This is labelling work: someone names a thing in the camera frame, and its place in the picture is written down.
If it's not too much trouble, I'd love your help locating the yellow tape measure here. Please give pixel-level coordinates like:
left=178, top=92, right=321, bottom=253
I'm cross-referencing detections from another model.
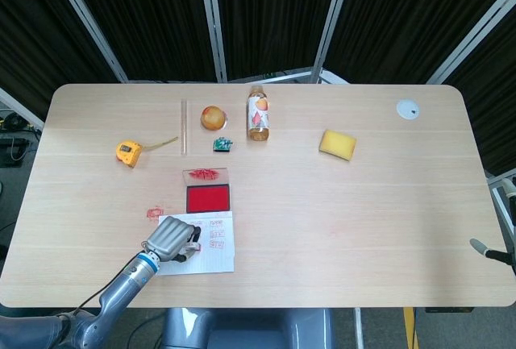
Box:
left=115, top=135, right=179, bottom=169

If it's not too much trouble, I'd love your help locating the black device with cables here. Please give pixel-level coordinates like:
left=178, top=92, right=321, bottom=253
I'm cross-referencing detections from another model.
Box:
left=0, top=109, right=41, bottom=167

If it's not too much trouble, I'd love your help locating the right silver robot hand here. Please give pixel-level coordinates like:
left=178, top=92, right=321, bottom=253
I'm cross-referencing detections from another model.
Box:
left=469, top=177, right=516, bottom=276

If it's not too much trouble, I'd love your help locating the yellow sponge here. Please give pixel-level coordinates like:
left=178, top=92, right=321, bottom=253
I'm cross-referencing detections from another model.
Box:
left=318, top=129, right=358, bottom=162

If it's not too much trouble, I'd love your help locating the orange jelly cup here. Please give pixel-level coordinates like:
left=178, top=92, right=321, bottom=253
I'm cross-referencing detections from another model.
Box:
left=200, top=105, right=229, bottom=131

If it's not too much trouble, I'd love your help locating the red ink stamp pad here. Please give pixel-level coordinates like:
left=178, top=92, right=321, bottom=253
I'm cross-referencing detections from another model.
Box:
left=183, top=167, right=233, bottom=214

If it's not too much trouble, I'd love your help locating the white round cable grommet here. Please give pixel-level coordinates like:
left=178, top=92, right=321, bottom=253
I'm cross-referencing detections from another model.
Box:
left=395, top=98, right=421, bottom=121

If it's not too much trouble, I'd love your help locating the grey aluminium partition post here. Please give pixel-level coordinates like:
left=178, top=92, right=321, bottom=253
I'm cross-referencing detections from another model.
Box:
left=44, top=0, right=130, bottom=83
left=0, top=86, right=45, bottom=129
left=196, top=0, right=227, bottom=83
left=426, top=0, right=516, bottom=85
left=310, top=0, right=358, bottom=83

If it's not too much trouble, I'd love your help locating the tea bottle with fruit label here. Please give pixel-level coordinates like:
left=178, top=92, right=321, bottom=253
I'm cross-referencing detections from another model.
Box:
left=246, top=85, right=271, bottom=143

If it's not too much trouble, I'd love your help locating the white lined notepad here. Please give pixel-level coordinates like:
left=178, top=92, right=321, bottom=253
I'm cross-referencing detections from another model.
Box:
left=155, top=210, right=236, bottom=276

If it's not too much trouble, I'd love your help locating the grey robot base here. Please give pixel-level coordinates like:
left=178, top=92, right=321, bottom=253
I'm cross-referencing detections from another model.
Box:
left=163, top=307, right=335, bottom=349

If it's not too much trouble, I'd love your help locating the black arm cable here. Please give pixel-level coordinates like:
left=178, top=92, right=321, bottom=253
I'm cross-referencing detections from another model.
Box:
left=66, top=239, right=147, bottom=318

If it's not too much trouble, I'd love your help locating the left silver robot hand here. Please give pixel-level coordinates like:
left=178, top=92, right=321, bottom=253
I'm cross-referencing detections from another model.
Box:
left=144, top=215, right=202, bottom=264

